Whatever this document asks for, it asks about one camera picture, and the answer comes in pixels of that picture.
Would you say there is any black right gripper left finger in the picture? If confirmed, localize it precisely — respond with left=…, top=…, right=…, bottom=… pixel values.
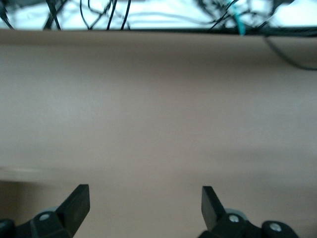
left=0, top=183, right=90, bottom=238

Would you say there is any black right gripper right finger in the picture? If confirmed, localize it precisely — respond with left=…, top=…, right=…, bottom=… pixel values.
left=198, top=185, right=299, bottom=238

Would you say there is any black loose cable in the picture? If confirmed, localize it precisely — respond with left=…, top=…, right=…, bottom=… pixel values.
left=0, top=3, right=14, bottom=30
left=120, top=0, right=133, bottom=31
left=79, top=0, right=118, bottom=31
left=42, top=0, right=63, bottom=31
left=263, top=34, right=317, bottom=70

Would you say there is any teal cable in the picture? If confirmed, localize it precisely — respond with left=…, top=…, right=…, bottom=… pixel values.
left=229, top=0, right=248, bottom=36

